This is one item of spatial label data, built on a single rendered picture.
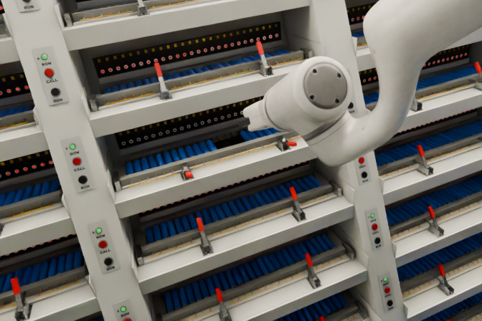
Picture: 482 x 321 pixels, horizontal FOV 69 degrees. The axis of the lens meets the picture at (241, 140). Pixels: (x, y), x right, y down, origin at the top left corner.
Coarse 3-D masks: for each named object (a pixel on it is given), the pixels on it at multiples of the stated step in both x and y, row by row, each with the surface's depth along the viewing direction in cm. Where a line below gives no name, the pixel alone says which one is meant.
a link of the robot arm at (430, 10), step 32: (384, 0) 39; (416, 0) 35; (448, 0) 33; (480, 0) 32; (384, 32) 38; (416, 32) 36; (448, 32) 35; (384, 64) 39; (416, 64) 39; (384, 96) 41; (352, 128) 48; (384, 128) 43
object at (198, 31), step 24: (72, 0) 93; (360, 0) 116; (216, 24) 104; (240, 24) 106; (96, 48) 96; (120, 48) 97; (288, 48) 111; (0, 72) 90; (96, 72) 96; (312, 168) 116
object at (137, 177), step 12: (288, 132) 96; (240, 144) 93; (252, 144) 93; (264, 144) 94; (204, 156) 90; (216, 156) 91; (156, 168) 87; (168, 168) 88; (180, 168) 89; (120, 180) 85; (132, 180) 86; (144, 180) 87
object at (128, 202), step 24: (240, 120) 104; (144, 144) 97; (120, 168) 95; (216, 168) 88; (240, 168) 88; (264, 168) 91; (120, 192) 84; (144, 192) 83; (168, 192) 84; (192, 192) 86; (120, 216) 82
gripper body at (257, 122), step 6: (258, 102) 60; (246, 108) 65; (252, 108) 62; (258, 108) 60; (246, 114) 66; (252, 114) 62; (258, 114) 60; (252, 120) 63; (258, 120) 61; (264, 120) 60; (252, 126) 64; (258, 126) 62; (264, 126) 61; (270, 126) 61
